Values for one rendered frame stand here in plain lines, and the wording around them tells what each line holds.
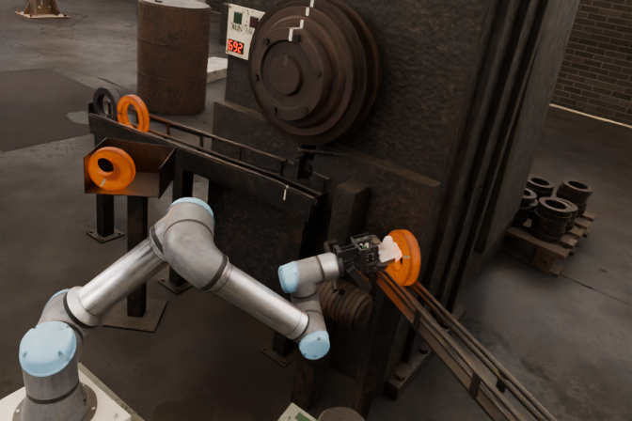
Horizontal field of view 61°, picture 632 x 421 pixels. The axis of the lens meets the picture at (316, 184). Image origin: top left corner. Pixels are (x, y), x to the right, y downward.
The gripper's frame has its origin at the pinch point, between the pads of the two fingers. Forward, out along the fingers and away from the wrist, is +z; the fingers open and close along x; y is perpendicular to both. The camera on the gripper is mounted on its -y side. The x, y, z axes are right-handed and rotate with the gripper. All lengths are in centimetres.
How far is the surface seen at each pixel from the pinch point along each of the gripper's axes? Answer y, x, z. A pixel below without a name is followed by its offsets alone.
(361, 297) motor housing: -19.4, 7.6, -10.2
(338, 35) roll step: 53, 38, -1
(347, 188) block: 6.7, 29.3, -4.7
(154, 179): 1, 77, -64
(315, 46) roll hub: 51, 37, -9
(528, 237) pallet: -95, 94, 125
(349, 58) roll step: 47, 34, 0
